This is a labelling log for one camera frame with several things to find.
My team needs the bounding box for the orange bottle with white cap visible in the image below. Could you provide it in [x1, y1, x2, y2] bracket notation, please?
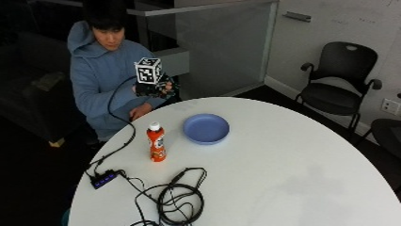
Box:
[145, 121, 168, 163]

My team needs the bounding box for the dark olive cushion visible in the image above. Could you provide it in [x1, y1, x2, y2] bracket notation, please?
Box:
[30, 71, 66, 92]

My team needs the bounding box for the long black glove cable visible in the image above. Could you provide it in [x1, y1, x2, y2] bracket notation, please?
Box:
[84, 75, 138, 177]

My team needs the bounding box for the dark sofa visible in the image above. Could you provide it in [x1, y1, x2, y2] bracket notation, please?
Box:
[0, 30, 86, 143]

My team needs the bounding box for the person in blue hoodie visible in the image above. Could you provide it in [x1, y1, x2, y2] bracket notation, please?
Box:
[66, 0, 182, 144]

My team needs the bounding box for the blue plate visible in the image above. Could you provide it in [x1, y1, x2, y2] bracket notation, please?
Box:
[181, 113, 232, 146]

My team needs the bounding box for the grey whiteboard tray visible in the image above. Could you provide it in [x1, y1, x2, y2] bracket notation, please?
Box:
[281, 10, 313, 24]

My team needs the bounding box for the glass partition with grey frame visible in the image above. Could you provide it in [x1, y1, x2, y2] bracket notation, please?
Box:
[126, 0, 281, 99]

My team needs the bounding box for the black hub with blue lights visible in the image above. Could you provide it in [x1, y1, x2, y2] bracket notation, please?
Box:
[89, 169, 118, 190]

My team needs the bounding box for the white cube with black markers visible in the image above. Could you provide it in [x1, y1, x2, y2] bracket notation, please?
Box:
[133, 56, 164, 86]

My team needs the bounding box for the yellow wooden sofa leg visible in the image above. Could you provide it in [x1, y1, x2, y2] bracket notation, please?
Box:
[46, 137, 66, 149]

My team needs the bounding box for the black office chair with armrests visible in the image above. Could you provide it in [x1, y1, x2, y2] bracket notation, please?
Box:
[293, 40, 383, 139]

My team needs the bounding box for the coiled black cable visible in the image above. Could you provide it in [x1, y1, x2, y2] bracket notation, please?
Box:
[116, 167, 209, 226]

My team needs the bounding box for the white wall outlet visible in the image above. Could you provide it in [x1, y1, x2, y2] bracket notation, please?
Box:
[379, 98, 401, 116]

